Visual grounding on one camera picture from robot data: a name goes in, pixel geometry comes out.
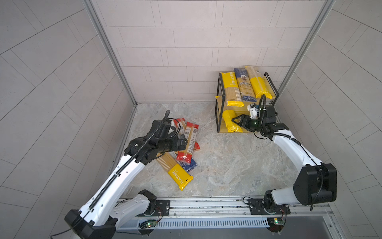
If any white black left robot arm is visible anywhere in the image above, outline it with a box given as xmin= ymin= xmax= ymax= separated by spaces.
xmin=65 ymin=110 xmax=188 ymax=239

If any red spaghetti pack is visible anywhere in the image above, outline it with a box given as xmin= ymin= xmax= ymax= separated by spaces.
xmin=176 ymin=122 xmax=199 ymax=165
xmin=173 ymin=118 xmax=187 ymax=134

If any dark blue pasta box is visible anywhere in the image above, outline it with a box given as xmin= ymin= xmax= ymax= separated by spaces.
xmin=178 ymin=158 xmax=198 ymax=173

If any wooden shelf black metal frame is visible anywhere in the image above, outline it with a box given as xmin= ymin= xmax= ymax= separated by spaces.
xmin=215 ymin=72 xmax=280 ymax=133

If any yellow pastatime pasta pack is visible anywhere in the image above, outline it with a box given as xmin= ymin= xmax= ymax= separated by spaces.
xmin=156 ymin=152 xmax=194 ymax=191

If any right circuit board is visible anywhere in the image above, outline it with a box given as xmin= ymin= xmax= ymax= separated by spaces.
xmin=267 ymin=218 xmax=285 ymax=233

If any left circuit board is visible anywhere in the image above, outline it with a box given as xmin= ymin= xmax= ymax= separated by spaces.
xmin=139 ymin=220 xmax=158 ymax=230

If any yellow pasta pack wholewheat spaghetti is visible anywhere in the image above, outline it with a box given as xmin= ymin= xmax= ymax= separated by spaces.
xmin=221 ymin=72 xmax=244 ymax=107

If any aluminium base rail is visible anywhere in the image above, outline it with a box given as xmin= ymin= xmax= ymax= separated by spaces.
xmin=83 ymin=195 xmax=329 ymax=222

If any red spaghetti pack top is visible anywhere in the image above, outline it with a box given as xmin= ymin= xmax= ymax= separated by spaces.
xmin=176 ymin=122 xmax=199 ymax=165

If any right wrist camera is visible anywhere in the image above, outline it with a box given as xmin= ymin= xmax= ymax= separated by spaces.
xmin=247 ymin=103 xmax=260 ymax=120

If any blue clear spaghetti pack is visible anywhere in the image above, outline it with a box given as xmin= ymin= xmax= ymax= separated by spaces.
xmin=234 ymin=68 xmax=256 ymax=102

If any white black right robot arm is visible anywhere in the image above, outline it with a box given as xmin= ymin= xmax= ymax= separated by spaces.
xmin=232 ymin=95 xmax=337 ymax=215

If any red spaghetti pack rear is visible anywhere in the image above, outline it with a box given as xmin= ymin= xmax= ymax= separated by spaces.
xmin=173 ymin=118 xmax=187 ymax=134

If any yellow kraft pasta pack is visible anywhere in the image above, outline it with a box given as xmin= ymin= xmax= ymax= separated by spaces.
xmin=222 ymin=110 xmax=243 ymax=133
xmin=245 ymin=66 xmax=273 ymax=100

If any circuit board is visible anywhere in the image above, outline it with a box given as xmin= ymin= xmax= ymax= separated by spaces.
xmin=139 ymin=220 xmax=158 ymax=230
xmin=267 ymin=218 xmax=285 ymax=233

